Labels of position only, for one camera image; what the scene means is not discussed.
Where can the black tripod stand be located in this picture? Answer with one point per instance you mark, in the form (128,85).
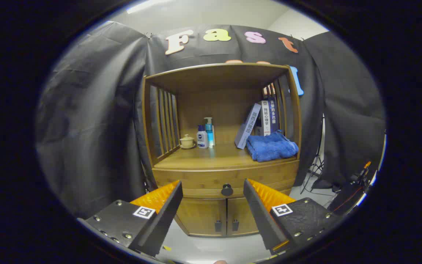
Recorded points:
(317,165)

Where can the folded blue towel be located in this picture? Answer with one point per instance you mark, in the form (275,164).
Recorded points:
(271,146)

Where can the wooden cabinet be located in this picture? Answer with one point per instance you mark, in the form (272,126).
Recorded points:
(214,106)

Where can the black drawer knob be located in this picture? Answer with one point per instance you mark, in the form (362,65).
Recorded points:
(227,190)

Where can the wooden cabinet door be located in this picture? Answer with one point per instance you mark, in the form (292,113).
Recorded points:
(202,216)
(240,216)

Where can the beige teacup with saucer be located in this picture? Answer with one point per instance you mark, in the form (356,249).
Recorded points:
(187,141)

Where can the white lotion bottle blue cap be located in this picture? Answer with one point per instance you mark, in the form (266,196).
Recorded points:
(202,139)

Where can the blue pump bottle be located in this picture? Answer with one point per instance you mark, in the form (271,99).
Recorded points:
(210,134)

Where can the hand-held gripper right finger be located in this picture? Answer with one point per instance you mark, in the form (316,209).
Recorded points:
(260,216)

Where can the wooden countertop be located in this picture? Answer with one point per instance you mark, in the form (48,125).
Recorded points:
(214,156)

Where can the black backdrop cloth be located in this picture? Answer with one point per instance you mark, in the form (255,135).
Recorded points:
(86,110)

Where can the white spine book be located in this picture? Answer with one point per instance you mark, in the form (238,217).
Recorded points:
(266,117)

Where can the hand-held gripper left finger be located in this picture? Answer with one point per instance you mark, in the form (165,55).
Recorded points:
(163,220)

